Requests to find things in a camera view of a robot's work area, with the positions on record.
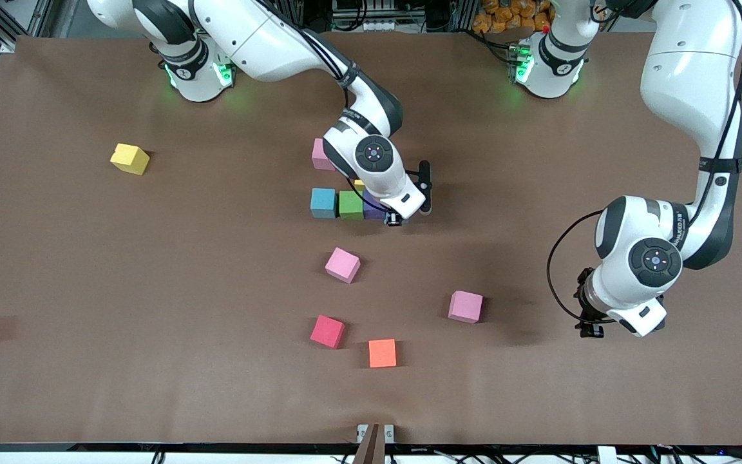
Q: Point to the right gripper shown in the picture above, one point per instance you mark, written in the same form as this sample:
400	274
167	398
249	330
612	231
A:
395	220

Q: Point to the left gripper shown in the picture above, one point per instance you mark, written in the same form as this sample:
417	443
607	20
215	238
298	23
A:
587	308

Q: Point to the red foam cube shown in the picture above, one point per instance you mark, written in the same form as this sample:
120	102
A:
327	331

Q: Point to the purple foam cube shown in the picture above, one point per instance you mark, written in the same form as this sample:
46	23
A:
373	209

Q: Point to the brown paper table cover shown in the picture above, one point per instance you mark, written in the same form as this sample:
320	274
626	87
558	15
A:
152	258

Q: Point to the green foam cube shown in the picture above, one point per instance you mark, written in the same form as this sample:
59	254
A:
351	205

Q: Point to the blue foam cube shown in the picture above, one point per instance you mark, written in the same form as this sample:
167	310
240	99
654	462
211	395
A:
323	203

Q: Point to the pink foam cube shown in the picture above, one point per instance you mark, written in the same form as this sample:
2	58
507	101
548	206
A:
342	265
319	154
465	306

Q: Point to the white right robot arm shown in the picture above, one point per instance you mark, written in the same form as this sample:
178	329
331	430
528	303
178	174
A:
261	38

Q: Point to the orange foam cube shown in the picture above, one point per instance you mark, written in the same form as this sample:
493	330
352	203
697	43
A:
382	353

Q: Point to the white socket box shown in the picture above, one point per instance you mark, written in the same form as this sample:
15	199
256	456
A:
371	26

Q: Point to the metal clamp bracket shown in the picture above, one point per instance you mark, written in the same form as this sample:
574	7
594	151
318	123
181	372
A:
374	444

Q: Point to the bag of orange items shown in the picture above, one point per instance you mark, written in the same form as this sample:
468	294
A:
506	16

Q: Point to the aluminium frame profile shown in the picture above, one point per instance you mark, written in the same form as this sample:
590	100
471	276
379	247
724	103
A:
26	26

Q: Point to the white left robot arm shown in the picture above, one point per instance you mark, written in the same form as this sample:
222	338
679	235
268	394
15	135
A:
693	64

